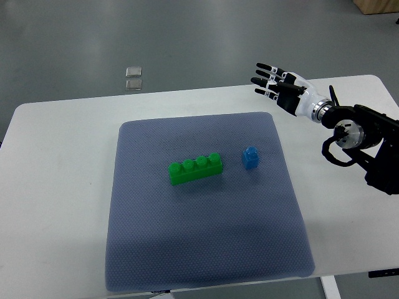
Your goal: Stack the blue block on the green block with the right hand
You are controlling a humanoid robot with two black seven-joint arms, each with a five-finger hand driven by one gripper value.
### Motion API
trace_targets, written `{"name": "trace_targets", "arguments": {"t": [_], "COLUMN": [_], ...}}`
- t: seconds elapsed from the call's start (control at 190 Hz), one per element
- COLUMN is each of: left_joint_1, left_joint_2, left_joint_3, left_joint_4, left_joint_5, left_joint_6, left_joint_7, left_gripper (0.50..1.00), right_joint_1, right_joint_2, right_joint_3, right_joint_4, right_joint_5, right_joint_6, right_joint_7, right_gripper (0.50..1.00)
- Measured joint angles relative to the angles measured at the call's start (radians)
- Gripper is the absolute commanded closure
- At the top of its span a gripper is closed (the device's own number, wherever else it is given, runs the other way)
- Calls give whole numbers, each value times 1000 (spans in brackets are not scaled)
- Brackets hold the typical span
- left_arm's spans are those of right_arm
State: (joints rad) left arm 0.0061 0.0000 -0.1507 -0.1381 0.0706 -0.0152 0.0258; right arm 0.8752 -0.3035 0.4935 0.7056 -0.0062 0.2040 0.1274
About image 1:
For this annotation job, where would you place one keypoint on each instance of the upper metal floor plate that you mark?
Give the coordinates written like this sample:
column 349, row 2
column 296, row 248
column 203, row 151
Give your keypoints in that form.
column 134, row 71

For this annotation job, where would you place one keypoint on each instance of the metal floor plate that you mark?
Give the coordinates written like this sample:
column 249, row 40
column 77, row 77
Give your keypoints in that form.
column 133, row 84
column 134, row 71

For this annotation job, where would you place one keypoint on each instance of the long green block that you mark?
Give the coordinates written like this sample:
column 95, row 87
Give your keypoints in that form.
column 194, row 169

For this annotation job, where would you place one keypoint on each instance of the white table leg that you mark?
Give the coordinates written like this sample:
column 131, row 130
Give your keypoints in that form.
column 330, row 287

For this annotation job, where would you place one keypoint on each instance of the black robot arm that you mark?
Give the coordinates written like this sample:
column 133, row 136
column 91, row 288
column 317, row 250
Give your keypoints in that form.
column 365, row 137

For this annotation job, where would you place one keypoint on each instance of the blue-grey textured mat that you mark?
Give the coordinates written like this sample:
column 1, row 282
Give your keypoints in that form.
column 237, row 226

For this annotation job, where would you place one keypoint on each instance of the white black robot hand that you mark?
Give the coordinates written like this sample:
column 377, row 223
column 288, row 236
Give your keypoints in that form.
column 290, row 91

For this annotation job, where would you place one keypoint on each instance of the black table control panel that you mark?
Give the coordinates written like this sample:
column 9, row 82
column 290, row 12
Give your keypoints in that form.
column 383, row 273

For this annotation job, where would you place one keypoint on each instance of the lower metal floor plate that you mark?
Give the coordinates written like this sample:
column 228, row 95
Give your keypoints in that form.
column 133, row 84

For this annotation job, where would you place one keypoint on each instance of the wooden box corner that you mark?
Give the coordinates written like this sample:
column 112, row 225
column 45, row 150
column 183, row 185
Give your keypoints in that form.
column 368, row 7

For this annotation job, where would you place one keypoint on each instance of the small blue block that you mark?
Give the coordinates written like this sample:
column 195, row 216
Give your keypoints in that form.
column 250, row 157

